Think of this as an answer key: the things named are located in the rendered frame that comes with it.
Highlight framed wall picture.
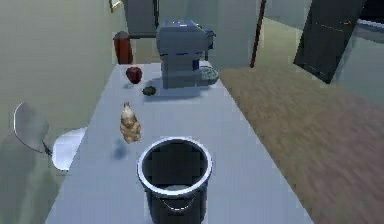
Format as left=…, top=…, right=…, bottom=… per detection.
left=108, top=0, right=123, bottom=14

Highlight brown door frame post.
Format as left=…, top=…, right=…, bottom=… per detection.
left=249, top=0, right=267, bottom=69

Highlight black metal pot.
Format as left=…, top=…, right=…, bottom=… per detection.
left=136, top=136, right=214, bottom=224

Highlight white chair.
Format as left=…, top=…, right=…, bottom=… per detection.
left=13, top=101, right=88, bottom=172

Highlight pale grey table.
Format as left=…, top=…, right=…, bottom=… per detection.
left=44, top=60, right=314, bottom=224

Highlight red bin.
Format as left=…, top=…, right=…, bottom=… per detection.
left=112, top=30, right=134, bottom=66

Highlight grey coffee machine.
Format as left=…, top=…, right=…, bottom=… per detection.
left=155, top=19, right=221, bottom=90

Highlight red apple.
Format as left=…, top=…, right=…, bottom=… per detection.
left=125, top=66, right=144, bottom=85

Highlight small dark green fruit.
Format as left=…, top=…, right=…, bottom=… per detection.
left=141, top=85, right=158, bottom=97

